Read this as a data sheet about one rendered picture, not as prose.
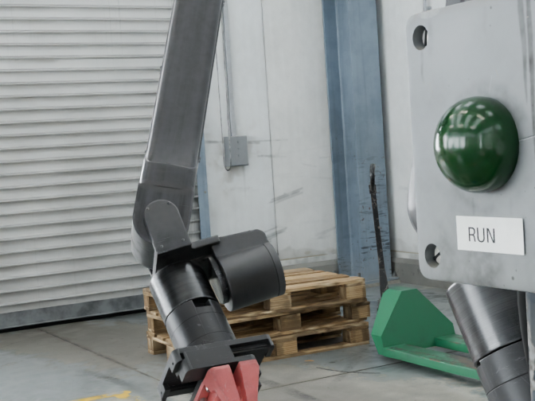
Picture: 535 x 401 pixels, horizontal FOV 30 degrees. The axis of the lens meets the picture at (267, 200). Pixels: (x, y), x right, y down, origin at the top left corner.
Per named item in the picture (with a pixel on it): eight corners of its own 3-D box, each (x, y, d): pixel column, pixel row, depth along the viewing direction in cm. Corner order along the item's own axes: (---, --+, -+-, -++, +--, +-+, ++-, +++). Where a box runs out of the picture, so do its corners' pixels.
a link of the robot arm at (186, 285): (147, 296, 102) (144, 262, 98) (210, 276, 104) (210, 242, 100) (169, 349, 98) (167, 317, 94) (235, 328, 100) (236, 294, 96)
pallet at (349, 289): (143, 309, 654) (142, 287, 653) (305, 287, 705) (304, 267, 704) (188, 326, 580) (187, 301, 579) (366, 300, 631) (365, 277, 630)
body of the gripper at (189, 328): (279, 348, 93) (248, 288, 98) (178, 365, 88) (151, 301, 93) (258, 388, 98) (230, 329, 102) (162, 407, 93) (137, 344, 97)
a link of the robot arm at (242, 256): (136, 240, 106) (138, 204, 98) (237, 210, 109) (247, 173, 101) (173, 343, 101) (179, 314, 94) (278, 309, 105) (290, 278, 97)
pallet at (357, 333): (147, 352, 655) (146, 330, 654) (306, 327, 710) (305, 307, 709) (197, 374, 583) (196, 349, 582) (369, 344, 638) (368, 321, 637)
